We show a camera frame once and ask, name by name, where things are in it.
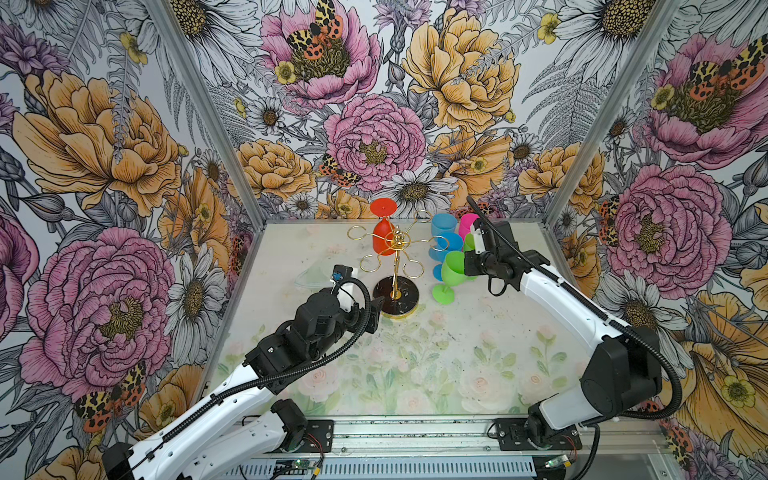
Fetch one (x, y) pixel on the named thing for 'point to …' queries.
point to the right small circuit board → (559, 460)
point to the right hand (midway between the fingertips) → (469, 267)
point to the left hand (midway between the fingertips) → (363, 302)
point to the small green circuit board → (294, 467)
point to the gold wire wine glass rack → (397, 296)
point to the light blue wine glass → (443, 223)
